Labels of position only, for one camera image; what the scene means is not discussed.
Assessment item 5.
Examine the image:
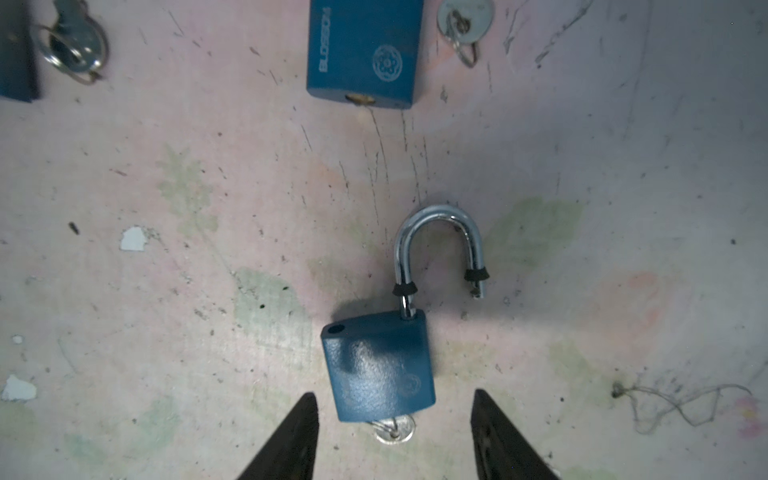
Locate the floral table mat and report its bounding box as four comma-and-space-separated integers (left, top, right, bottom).
1, 1, 767, 479

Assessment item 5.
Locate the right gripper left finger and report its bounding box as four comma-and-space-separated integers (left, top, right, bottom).
238, 392, 319, 480

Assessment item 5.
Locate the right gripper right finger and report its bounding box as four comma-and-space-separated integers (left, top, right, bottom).
470, 389, 558, 480

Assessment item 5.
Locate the loose silver key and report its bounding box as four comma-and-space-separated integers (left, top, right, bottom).
30, 0, 109, 86
437, 0, 494, 68

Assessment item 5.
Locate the blue padlock with key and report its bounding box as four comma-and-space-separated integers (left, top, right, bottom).
306, 0, 424, 110

